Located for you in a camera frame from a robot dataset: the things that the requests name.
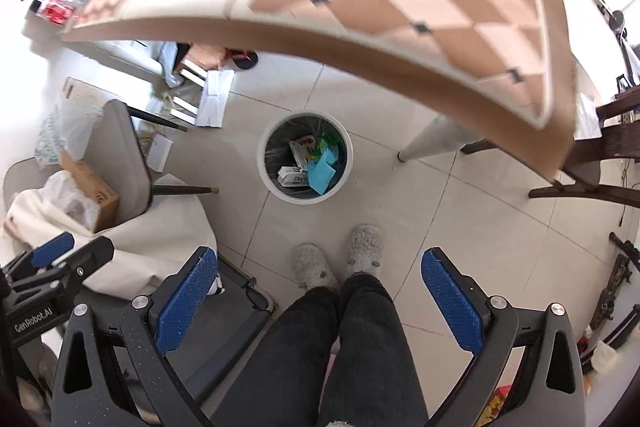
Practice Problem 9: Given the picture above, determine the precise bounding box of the white blue tissue wrapper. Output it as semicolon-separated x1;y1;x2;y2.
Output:
307;147;338;195

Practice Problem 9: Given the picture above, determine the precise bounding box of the white round trash bin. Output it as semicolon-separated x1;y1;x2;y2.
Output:
257;110;354;205

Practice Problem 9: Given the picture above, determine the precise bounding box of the cream white blanket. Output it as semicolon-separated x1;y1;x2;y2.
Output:
4;186;218;300

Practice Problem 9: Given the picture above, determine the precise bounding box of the brown cardboard box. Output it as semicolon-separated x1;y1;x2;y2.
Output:
61;150;119;232

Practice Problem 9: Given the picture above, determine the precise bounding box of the person's right black trouser leg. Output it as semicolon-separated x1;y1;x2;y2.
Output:
319;273;428;426

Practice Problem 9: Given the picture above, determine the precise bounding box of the person's black trouser leg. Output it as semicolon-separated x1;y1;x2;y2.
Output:
319;273;428;426
213;287;340;427

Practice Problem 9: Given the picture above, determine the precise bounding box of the right grey fuzzy slipper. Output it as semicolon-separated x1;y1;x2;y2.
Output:
345;225;383;279

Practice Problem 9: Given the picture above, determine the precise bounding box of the grey fuzzy slipper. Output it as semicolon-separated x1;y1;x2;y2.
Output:
292;243;340;291
345;225;383;279

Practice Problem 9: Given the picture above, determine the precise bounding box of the left grey fuzzy slipper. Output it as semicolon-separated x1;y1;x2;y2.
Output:
292;243;340;291

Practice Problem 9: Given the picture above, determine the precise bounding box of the grey chair with black legs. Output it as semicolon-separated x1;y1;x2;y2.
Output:
4;100;218;232

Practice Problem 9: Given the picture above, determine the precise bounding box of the person's left black trouser leg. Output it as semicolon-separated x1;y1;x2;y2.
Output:
213;287;340;427

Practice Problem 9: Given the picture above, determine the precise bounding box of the small white flat box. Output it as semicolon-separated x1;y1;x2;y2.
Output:
146;134;174;173

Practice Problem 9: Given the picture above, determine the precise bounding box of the white tissue box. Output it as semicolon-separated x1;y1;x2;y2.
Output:
277;166;309;187

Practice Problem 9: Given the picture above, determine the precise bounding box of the grey conical table leg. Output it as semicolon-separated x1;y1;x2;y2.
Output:
397;115;482;162

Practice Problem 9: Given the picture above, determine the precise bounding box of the white folded cardboard sheet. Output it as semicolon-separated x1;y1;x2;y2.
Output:
195;69;235;128

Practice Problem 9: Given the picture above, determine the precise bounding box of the black red flip-flop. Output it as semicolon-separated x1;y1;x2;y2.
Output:
227;49;259;70

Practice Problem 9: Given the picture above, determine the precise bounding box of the red package on table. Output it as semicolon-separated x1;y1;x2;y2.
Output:
29;0;75;27

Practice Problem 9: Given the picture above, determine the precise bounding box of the dark wooden chair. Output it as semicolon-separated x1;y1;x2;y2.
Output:
459;85;640;210

